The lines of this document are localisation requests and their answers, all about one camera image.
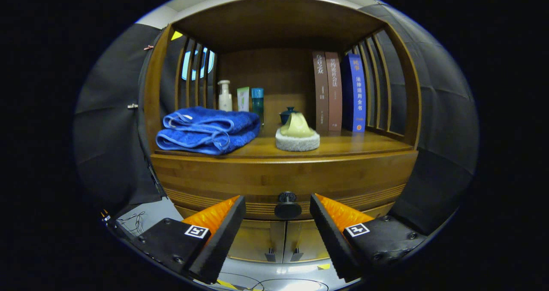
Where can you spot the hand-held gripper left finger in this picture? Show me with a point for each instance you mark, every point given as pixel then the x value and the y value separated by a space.
pixel 225 239

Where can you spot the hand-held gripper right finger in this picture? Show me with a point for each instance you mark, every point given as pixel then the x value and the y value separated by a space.
pixel 334 239

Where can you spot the wooden drawer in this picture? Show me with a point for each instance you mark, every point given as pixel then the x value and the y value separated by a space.
pixel 266 184

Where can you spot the green brush with white pad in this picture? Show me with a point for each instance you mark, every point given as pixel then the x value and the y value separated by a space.
pixel 297 139

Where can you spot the wooden cabinet door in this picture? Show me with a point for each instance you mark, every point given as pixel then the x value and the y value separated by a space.
pixel 304 239
pixel 257 239

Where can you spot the wooden countertop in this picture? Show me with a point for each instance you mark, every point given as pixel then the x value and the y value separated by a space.
pixel 356 143

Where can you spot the wooden cabinet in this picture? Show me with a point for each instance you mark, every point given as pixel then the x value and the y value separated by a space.
pixel 266 68

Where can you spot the yellow tape piece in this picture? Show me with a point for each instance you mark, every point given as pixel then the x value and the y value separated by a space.
pixel 324 266

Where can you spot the yellow black floor tape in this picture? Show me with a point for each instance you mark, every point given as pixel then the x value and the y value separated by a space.
pixel 225 283

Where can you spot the folded blue towel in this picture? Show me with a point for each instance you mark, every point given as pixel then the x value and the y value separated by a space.
pixel 206 128

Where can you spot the dark blue lidded teacup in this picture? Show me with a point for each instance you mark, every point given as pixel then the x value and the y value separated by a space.
pixel 286 113

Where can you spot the white pump bottle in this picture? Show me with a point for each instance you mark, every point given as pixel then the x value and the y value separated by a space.
pixel 225 100

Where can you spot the white green tube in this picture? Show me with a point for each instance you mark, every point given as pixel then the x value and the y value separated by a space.
pixel 243 100

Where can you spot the teal bottle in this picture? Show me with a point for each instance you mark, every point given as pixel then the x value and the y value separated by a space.
pixel 257 102

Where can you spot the reddish brown book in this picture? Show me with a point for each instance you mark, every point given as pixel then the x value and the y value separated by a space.
pixel 334 94

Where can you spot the dark brown book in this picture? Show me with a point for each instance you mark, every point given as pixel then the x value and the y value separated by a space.
pixel 321 94

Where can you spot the blue book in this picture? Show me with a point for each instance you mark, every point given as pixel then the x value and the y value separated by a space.
pixel 355 94

